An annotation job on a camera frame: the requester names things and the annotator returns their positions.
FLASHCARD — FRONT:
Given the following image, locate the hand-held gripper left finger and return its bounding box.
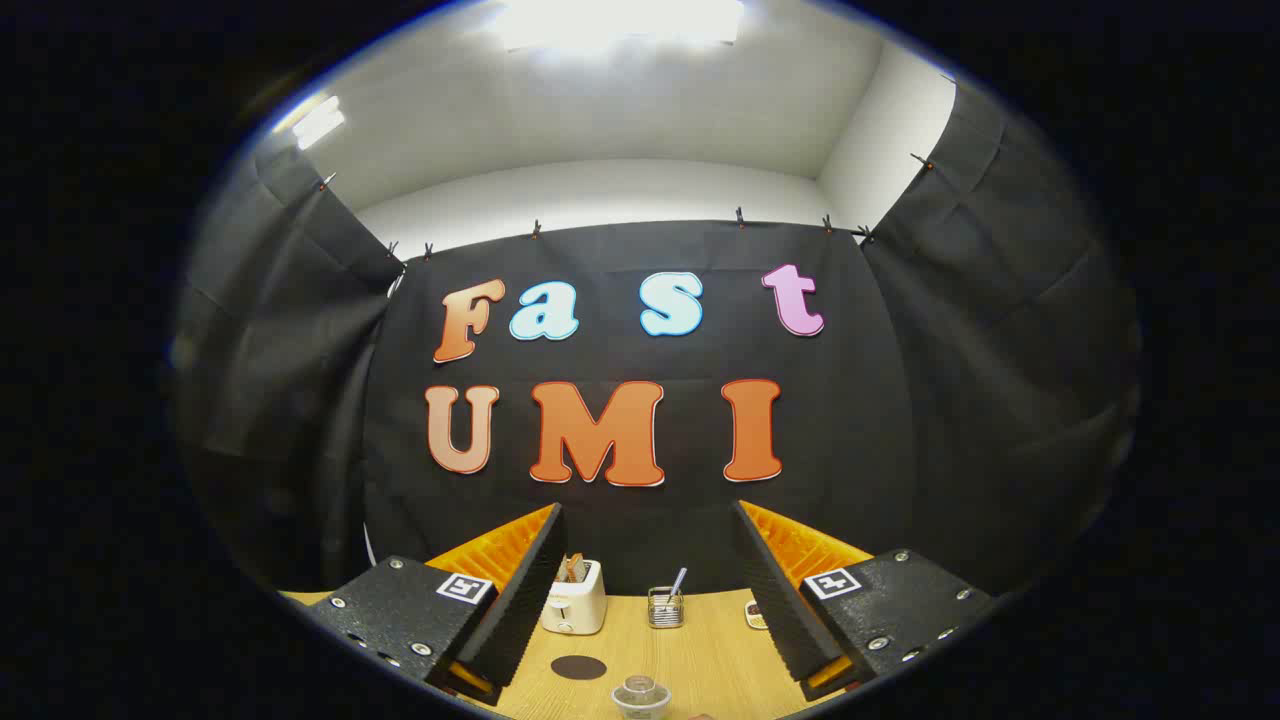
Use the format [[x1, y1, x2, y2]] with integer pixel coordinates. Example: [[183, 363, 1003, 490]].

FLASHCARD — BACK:
[[300, 503, 568, 707]]

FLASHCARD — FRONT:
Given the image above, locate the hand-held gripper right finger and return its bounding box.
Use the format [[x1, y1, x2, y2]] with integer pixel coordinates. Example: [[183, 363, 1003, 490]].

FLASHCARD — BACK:
[[730, 500, 1001, 703]]

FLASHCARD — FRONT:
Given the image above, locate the clear juice bottle white label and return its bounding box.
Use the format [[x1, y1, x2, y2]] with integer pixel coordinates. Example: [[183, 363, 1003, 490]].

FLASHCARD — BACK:
[[612, 676, 671, 720]]

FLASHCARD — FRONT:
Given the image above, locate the cream toaster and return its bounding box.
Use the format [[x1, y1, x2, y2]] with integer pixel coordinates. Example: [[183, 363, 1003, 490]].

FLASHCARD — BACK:
[[541, 558, 608, 636]]

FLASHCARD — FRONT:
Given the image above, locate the wooden table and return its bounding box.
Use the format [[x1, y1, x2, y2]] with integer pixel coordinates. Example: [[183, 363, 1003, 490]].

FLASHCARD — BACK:
[[280, 588, 851, 720]]

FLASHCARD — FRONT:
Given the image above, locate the small ceiling light panel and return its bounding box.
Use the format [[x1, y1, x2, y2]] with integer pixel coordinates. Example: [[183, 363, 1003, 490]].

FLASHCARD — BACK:
[[288, 95, 347, 152]]

